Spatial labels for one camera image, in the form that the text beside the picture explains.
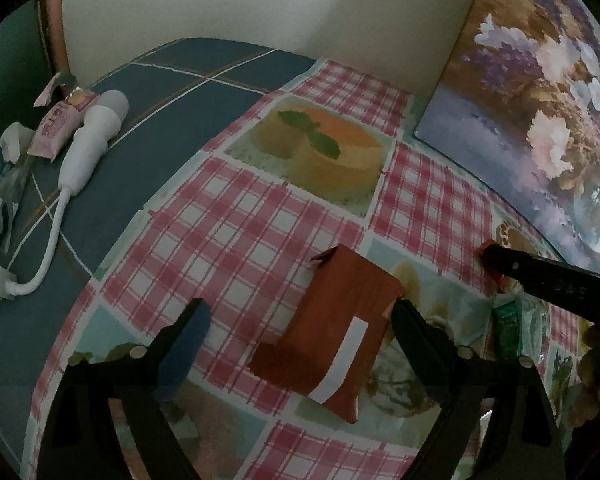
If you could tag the floral painting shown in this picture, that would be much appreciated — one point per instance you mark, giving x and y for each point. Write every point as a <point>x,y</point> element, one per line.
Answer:
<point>540,110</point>

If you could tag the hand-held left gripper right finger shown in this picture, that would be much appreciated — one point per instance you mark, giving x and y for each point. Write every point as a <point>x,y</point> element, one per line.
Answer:
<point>415,355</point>

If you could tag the blue plaid bed sheet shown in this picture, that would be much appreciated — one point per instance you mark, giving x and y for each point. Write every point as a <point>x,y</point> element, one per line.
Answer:
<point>170,110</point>

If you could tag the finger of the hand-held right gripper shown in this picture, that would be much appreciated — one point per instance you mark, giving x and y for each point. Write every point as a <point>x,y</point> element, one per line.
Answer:
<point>555,282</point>

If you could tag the pink board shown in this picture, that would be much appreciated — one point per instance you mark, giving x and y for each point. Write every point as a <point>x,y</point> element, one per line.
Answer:
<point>56,25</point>

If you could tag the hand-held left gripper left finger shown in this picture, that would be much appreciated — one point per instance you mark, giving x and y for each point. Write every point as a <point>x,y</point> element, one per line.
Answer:
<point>182,355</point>

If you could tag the small pink wrapper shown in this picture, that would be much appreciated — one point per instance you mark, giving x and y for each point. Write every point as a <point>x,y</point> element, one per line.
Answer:
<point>52,89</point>

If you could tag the red snack packet white stripe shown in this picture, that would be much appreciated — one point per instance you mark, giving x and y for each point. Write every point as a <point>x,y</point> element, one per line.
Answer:
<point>330,330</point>

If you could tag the pink checkered printed tablecloth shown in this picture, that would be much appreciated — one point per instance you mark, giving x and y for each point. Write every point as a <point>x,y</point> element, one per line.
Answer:
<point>240,250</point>

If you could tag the pink snack bar packet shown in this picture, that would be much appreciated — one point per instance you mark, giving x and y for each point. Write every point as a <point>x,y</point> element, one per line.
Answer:
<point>57,127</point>

